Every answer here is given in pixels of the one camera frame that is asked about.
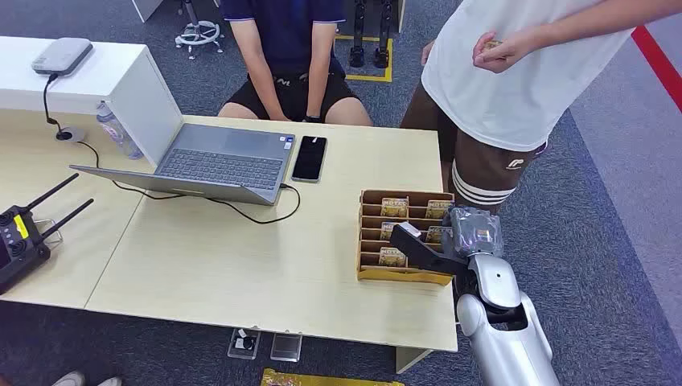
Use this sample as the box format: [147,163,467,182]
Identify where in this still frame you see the round desk cable grommet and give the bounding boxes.
[55,125,87,144]

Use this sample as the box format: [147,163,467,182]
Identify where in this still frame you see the clear plastic case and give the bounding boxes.
[227,327,263,361]
[269,333,304,363]

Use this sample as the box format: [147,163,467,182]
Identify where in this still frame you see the black laptop power cable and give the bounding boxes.
[110,179,302,225]

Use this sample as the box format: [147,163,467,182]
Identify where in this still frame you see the black remote controller with antennas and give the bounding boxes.
[0,172,96,296]

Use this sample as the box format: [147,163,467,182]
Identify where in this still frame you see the grey open laptop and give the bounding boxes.
[69,122,296,207]

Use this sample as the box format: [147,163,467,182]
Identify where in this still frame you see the seated person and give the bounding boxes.
[216,0,375,128]

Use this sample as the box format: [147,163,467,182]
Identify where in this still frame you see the office chair wheeled base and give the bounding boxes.
[174,0,225,60]

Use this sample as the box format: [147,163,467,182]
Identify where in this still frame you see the brown cardboard card organiser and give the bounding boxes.
[355,189,457,286]

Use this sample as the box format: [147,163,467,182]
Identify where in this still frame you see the black smartphone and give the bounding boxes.
[290,135,329,184]

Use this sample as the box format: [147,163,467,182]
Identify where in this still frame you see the desk leg panel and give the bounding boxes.
[394,347,433,375]

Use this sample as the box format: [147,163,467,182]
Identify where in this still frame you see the yellow packaging sheet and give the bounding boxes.
[260,368,406,386]

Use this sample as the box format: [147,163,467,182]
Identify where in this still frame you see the black router cable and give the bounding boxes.
[42,72,101,170]

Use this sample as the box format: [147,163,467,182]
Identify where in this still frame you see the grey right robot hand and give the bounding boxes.
[442,206,505,260]

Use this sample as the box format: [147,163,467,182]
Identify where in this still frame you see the grey flat router box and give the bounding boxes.
[31,36,94,77]

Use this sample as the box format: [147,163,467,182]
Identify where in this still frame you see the white desk shelf unit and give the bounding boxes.
[0,35,186,170]

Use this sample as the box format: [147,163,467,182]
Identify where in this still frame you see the black robot legs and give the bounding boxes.
[348,0,394,70]

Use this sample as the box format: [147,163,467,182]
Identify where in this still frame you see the clear plastic water bottle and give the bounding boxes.
[95,101,144,162]

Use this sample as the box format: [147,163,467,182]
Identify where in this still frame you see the standing person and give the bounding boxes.
[400,0,682,216]

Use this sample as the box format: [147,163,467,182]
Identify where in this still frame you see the standing person's left hand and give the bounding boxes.
[471,28,540,75]

